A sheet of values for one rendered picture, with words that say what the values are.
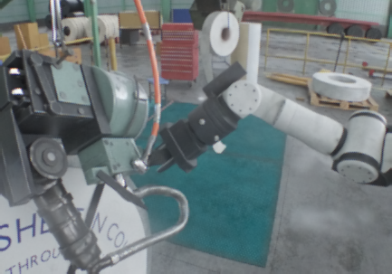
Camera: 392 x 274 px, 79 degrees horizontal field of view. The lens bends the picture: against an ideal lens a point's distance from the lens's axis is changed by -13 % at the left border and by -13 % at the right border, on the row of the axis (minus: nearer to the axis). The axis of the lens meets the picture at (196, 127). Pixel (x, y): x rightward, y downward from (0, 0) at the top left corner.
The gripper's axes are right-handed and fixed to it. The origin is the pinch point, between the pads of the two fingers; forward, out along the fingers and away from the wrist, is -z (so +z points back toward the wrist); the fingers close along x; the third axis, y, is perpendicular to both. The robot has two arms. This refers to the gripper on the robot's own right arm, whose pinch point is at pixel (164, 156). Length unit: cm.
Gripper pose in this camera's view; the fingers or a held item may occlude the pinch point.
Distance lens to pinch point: 63.1
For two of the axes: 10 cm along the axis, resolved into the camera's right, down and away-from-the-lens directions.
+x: -5.2, -8.2, 2.6
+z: 7.6, -5.8, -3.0
